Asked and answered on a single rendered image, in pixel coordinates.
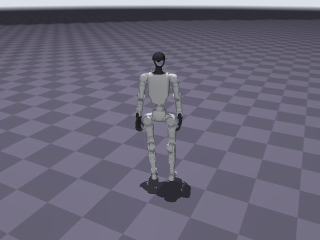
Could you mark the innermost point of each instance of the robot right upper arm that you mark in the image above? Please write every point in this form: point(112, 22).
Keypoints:
point(175, 85)

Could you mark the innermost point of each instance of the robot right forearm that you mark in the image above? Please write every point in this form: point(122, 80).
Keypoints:
point(178, 104)

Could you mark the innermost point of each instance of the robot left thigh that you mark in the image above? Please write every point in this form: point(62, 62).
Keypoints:
point(149, 128)

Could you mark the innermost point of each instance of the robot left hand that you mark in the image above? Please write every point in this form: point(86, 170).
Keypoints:
point(138, 122)

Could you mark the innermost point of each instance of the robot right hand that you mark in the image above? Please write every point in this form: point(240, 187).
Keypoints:
point(180, 121)

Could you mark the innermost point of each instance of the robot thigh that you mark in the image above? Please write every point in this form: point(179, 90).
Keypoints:
point(149, 128)
point(171, 127)

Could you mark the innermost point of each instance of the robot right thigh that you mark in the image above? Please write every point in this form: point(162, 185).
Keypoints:
point(171, 127)

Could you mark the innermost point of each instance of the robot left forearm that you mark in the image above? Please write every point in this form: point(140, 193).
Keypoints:
point(139, 108)

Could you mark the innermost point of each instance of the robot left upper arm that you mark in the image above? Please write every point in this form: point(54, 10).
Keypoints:
point(142, 86)

